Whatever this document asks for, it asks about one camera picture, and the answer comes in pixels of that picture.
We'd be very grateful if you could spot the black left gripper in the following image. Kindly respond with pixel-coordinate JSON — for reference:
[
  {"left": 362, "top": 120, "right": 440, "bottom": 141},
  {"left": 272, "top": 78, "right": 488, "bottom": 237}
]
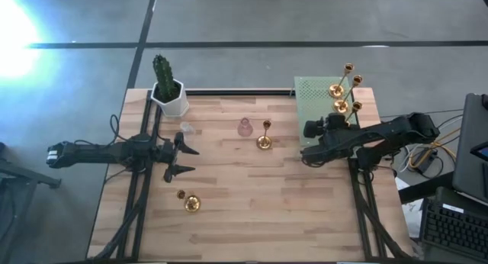
[{"left": 159, "top": 131, "right": 201, "bottom": 184}]

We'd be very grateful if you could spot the white hexagonal plant pot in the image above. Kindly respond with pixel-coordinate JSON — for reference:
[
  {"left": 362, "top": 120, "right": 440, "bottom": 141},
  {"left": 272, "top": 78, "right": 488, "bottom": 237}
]
[{"left": 149, "top": 79, "right": 191, "bottom": 118}]

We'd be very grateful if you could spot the pink ribbed glass candle holder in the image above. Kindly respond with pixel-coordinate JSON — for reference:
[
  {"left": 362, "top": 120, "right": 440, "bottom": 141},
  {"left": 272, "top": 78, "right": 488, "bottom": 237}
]
[{"left": 236, "top": 117, "right": 254, "bottom": 138}]

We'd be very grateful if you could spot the green cactus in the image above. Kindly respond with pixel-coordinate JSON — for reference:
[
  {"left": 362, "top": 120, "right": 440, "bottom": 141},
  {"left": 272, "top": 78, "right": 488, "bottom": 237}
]
[{"left": 152, "top": 53, "right": 177, "bottom": 103}]

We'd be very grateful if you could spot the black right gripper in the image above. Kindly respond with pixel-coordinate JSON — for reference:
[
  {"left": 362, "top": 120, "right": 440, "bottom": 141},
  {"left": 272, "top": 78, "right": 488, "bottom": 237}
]
[{"left": 300, "top": 118, "right": 345, "bottom": 166}]

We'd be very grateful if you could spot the black keyboard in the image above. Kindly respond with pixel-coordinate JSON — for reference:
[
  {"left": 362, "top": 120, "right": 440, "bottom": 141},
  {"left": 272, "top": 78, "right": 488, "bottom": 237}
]
[{"left": 419, "top": 197, "right": 488, "bottom": 262}]

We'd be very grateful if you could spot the black monitor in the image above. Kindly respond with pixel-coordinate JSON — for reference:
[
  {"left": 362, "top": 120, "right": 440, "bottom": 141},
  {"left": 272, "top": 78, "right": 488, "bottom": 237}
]
[{"left": 451, "top": 92, "right": 488, "bottom": 208}]

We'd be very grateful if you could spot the black power adapter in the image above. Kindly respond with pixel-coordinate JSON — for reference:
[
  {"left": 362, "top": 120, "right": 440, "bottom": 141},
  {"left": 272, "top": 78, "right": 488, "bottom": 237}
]
[{"left": 413, "top": 147, "right": 439, "bottom": 174}]

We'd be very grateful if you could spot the gold candlestick holder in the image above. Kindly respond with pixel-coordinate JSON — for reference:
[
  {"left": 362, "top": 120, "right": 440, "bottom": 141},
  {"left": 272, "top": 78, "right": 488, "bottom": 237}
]
[
  {"left": 344, "top": 100, "right": 363, "bottom": 124},
  {"left": 328, "top": 63, "right": 355, "bottom": 99},
  {"left": 332, "top": 75, "right": 364, "bottom": 115},
  {"left": 255, "top": 119, "right": 273, "bottom": 150},
  {"left": 176, "top": 189, "right": 202, "bottom": 214}
]

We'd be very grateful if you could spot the black floor stand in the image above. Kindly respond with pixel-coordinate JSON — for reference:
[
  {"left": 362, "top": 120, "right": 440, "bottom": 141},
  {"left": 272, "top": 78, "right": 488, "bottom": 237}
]
[{"left": 0, "top": 141, "right": 63, "bottom": 264}]

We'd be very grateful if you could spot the yellow cable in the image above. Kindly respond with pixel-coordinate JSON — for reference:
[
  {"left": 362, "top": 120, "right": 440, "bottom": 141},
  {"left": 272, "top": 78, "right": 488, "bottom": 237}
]
[{"left": 407, "top": 127, "right": 461, "bottom": 169}]

